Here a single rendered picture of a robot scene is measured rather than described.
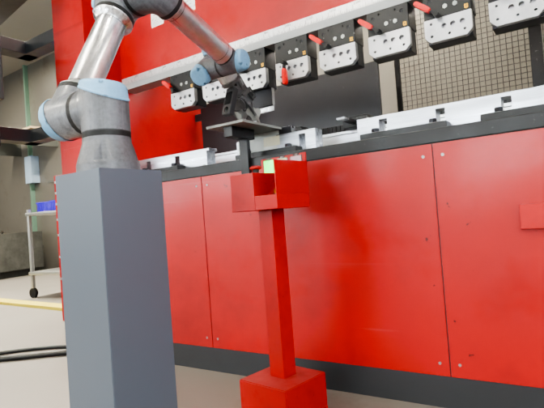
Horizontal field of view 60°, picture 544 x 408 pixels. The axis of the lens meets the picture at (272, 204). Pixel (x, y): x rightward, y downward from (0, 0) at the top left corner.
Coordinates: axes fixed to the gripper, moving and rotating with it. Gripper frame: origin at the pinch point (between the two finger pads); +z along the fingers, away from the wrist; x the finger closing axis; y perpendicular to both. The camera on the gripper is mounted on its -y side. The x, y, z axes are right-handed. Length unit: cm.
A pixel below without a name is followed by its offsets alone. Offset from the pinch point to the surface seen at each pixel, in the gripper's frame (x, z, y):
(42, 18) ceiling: 482, -89, 274
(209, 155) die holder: 32.0, 9.1, -0.1
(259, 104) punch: 2.4, -2.5, 13.4
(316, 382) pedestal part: -38, 56, -75
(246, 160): -2.0, 6.8, -14.7
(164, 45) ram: 52, -37, 32
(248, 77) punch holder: 4.0, -13.7, 18.1
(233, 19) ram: 10, -34, 35
